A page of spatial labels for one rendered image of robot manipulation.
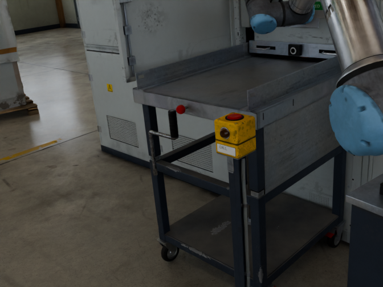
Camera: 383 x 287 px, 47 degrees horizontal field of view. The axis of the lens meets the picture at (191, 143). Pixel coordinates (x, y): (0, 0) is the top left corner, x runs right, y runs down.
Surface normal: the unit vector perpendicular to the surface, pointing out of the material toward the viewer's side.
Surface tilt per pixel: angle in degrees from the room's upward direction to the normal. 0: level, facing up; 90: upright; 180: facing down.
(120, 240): 0
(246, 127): 90
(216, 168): 90
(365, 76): 62
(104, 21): 90
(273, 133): 90
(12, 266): 0
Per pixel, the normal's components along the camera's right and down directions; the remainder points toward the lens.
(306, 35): -0.70, 0.32
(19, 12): 0.71, 0.20
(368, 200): -0.08, -0.93
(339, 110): -0.97, 0.22
